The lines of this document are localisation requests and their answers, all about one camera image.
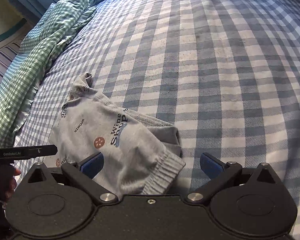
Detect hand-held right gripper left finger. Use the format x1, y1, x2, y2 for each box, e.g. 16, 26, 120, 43
22, 152, 118, 205

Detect green checked blanket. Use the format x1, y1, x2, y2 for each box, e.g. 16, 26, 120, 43
0, 0, 97, 147

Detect grey printed sweatshirt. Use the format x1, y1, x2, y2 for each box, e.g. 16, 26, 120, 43
50, 72, 187, 197

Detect blue checked bed sheet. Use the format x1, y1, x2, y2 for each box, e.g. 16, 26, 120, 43
14, 0, 300, 240

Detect person's left hand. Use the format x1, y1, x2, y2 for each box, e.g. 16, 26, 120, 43
0, 167, 22, 203

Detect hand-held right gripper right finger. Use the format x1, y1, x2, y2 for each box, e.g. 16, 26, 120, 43
184, 152, 283, 205

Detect striped cloth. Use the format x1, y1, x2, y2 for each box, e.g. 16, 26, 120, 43
0, 39, 24, 99

